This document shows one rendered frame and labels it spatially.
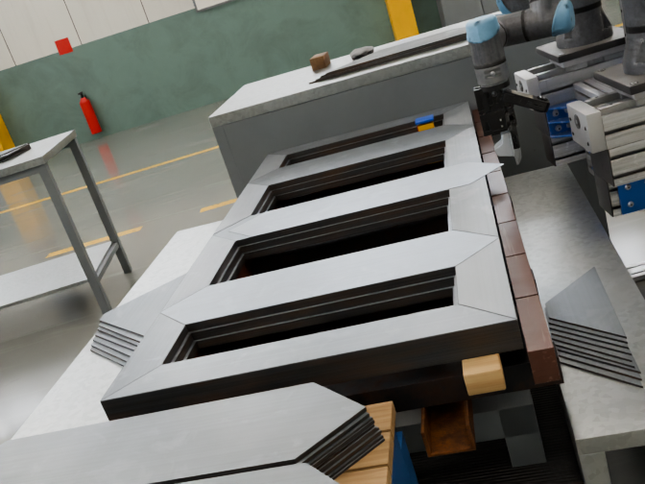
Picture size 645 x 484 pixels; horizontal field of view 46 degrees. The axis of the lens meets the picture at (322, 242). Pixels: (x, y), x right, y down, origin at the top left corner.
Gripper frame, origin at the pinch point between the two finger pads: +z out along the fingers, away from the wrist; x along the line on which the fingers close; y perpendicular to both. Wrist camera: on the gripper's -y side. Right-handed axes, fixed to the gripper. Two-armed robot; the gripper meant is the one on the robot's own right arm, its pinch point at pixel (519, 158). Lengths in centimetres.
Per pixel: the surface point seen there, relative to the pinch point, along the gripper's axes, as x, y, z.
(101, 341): 30, 109, 11
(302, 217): 3, 56, 1
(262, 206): -21, 74, 2
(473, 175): 2.7, 11.7, 0.5
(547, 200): -18.2, -5.7, 19.5
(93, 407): 58, 98, 12
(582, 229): 6.6, -10.5, 19.5
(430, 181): -0.3, 22.6, 0.5
